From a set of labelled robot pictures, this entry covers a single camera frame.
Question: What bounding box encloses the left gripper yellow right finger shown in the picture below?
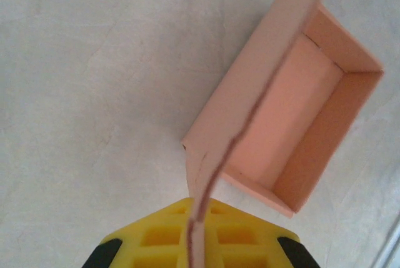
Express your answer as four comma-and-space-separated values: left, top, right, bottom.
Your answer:
201, 199, 319, 268

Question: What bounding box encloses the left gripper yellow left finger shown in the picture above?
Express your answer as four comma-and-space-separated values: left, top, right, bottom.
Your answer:
81, 197, 194, 268

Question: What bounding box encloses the pink paper box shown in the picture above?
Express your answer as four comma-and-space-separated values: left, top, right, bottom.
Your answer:
182, 0, 384, 268

